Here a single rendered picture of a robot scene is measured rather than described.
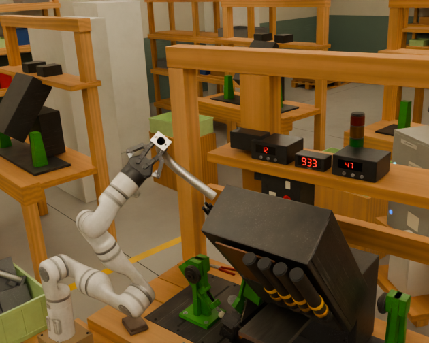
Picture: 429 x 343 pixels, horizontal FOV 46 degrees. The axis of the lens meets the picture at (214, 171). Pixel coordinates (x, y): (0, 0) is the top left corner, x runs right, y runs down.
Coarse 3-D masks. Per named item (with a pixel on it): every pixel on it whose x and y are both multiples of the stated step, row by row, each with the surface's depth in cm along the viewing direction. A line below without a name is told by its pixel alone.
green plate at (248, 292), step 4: (244, 284) 183; (240, 288) 184; (244, 288) 184; (248, 288) 183; (240, 292) 185; (244, 292) 185; (248, 292) 184; (252, 292) 183; (240, 296) 185; (244, 296) 186; (248, 296) 185; (252, 296) 183; (256, 296) 182; (244, 300) 190; (252, 300) 184; (256, 300) 183; (260, 300) 182
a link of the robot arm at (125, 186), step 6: (120, 174) 151; (114, 180) 151; (120, 180) 150; (126, 180) 150; (132, 180) 151; (114, 186) 150; (120, 186) 150; (126, 186) 150; (132, 186) 151; (120, 192) 149; (126, 192) 150; (132, 192) 152; (138, 192) 158; (126, 198) 151
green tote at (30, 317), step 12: (36, 288) 231; (36, 300) 218; (12, 312) 211; (24, 312) 215; (36, 312) 220; (0, 324) 209; (12, 324) 213; (24, 324) 217; (36, 324) 221; (0, 336) 210; (12, 336) 214; (24, 336) 217
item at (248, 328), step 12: (264, 312) 174; (276, 312) 173; (288, 312) 173; (252, 324) 168; (264, 324) 168; (276, 324) 168; (288, 324) 167; (300, 324) 167; (240, 336) 166; (252, 336) 162; (264, 336) 162; (276, 336) 162; (288, 336) 162
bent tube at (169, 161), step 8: (160, 136) 156; (160, 144) 163; (168, 144) 156; (168, 160) 167; (176, 168) 167; (184, 168) 169; (184, 176) 167; (192, 176) 167; (192, 184) 167; (200, 184) 166; (208, 192) 166
